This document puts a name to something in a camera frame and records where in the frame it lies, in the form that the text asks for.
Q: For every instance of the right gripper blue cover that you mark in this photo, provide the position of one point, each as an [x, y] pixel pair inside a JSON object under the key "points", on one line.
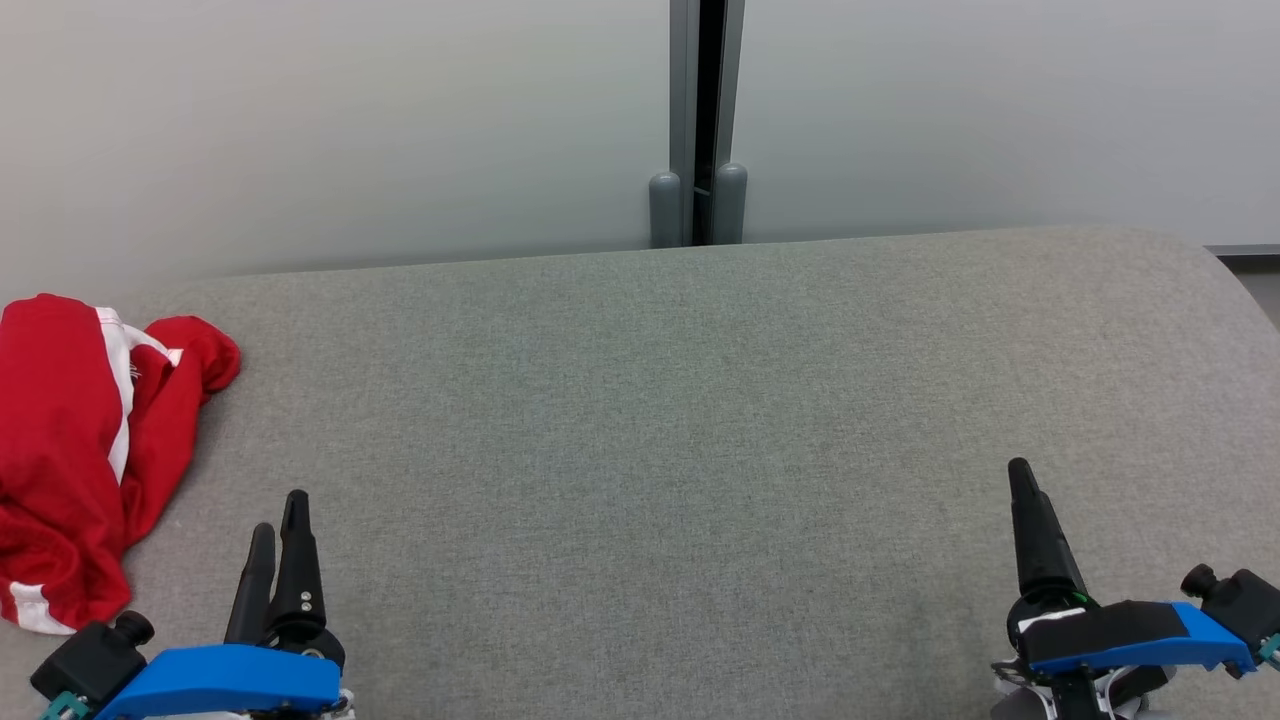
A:
{"points": [[1120, 635]]}

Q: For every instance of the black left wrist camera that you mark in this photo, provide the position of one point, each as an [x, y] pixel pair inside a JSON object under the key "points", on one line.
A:
{"points": [[85, 660]]}

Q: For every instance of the dark grey baseboard strip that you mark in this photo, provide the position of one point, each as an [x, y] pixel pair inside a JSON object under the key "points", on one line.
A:
{"points": [[1245, 251]]}

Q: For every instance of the red basketball jersey white sleeves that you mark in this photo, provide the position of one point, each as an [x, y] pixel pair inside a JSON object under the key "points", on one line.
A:
{"points": [[175, 420]]}

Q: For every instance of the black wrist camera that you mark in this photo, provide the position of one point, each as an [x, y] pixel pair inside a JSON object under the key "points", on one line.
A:
{"points": [[85, 660], [1240, 600]]}

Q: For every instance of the grey partition post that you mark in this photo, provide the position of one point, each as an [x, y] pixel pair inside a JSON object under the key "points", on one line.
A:
{"points": [[682, 90]]}

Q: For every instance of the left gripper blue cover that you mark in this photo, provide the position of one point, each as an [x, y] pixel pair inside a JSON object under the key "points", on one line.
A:
{"points": [[230, 680]]}

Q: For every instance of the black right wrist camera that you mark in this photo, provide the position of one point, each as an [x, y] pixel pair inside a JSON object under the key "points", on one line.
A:
{"points": [[1240, 600]]}

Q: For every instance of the grey rounded cylinder foot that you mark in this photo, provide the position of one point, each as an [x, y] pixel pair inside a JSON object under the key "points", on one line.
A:
{"points": [[730, 205], [665, 210]]}

